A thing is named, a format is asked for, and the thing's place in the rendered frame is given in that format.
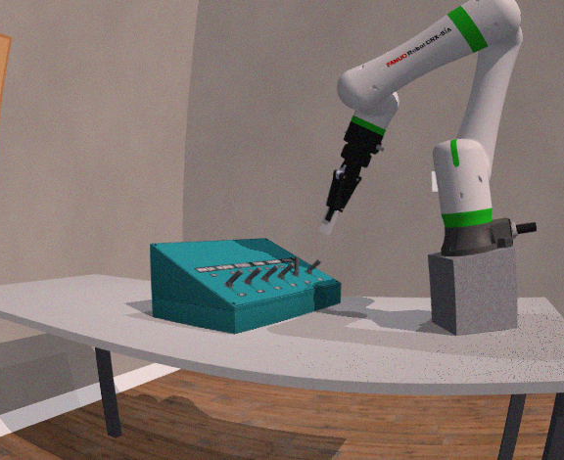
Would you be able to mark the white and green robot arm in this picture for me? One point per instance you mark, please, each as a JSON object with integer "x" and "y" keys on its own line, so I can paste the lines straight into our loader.
{"x": 460, "y": 164}

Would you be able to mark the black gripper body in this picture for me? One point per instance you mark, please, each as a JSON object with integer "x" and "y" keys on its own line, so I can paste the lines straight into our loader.
{"x": 354, "y": 160}

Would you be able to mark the teal switch console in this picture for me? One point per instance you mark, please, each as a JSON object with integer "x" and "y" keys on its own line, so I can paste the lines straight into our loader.
{"x": 204, "y": 284}

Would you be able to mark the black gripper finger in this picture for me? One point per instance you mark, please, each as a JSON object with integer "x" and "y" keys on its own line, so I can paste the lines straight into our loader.
{"x": 333, "y": 201}
{"x": 347, "y": 195}

